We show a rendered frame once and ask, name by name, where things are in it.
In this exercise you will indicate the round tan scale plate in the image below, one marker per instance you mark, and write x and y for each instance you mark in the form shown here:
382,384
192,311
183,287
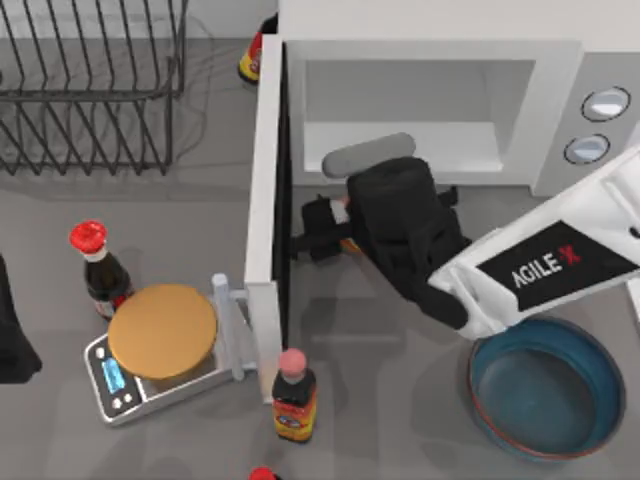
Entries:
162,330

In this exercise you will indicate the pink cap dark sauce bottle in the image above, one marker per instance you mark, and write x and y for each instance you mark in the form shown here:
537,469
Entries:
294,395

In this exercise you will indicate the pale microwave oven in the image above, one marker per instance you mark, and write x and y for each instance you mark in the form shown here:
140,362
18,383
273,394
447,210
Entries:
555,65

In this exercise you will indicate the white microwave door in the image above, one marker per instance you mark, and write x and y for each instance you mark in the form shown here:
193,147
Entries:
262,200

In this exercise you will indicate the black cap yellow label bottle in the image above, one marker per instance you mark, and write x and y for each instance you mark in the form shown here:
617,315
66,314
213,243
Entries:
250,60

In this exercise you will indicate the large round microwave knob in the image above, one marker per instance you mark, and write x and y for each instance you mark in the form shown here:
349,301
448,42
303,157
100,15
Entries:
606,103

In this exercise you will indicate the red cap dark sauce bottle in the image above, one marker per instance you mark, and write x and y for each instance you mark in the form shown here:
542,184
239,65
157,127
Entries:
102,272

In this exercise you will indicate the blue bowl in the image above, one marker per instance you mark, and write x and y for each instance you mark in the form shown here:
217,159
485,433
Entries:
545,395

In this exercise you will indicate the small round microwave knob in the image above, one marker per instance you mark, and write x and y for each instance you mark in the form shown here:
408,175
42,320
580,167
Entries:
587,149

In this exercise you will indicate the silver kitchen scale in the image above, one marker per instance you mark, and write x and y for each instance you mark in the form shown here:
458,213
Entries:
122,395

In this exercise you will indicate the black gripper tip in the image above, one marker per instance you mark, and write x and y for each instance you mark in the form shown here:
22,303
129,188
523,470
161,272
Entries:
12,330

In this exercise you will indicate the pale grey rounded box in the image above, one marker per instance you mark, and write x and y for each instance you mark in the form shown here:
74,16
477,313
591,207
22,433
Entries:
367,154

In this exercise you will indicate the small orange and white item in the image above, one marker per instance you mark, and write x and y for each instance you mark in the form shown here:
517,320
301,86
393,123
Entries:
350,245

